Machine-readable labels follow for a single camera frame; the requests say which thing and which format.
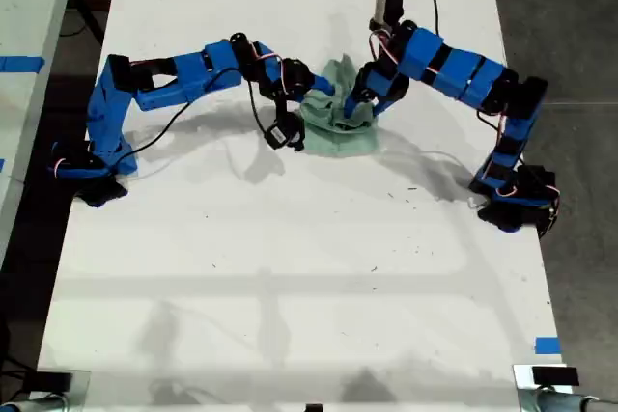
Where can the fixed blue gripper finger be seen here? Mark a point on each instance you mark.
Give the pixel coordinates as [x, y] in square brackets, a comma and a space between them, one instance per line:
[358, 93]
[322, 85]

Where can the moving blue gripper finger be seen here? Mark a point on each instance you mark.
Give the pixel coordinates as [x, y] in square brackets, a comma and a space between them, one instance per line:
[387, 102]
[309, 96]

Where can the pale green T-shirt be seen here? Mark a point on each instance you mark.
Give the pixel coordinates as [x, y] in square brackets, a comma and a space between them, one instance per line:
[347, 137]

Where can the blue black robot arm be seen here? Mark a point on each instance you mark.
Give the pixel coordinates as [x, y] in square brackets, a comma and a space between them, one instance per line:
[164, 79]
[463, 72]

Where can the pale side table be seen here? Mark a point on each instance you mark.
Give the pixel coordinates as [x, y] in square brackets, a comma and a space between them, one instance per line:
[29, 11]

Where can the long blue tape strip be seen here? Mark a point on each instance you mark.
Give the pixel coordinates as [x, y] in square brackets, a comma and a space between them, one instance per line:
[19, 64]

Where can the short blue tape strip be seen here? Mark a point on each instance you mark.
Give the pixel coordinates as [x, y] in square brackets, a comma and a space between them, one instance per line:
[548, 345]

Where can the white plate under box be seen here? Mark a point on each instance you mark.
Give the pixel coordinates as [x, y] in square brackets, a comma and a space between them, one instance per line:
[522, 376]

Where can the small black object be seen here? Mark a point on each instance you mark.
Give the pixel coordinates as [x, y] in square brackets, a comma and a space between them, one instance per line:
[314, 407]

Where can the small black box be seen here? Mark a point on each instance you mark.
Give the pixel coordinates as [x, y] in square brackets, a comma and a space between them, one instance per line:
[53, 381]
[555, 376]

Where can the grey metal clamp pipe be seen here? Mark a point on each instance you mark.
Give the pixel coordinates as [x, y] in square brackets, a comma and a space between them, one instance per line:
[34, 403]
[565, 401]

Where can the clear plate under box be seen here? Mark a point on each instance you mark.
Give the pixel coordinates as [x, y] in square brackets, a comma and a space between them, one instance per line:
[81, 385]

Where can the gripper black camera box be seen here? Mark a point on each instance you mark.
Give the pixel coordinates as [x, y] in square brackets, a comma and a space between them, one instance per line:
[388, 4]
[282, 134]

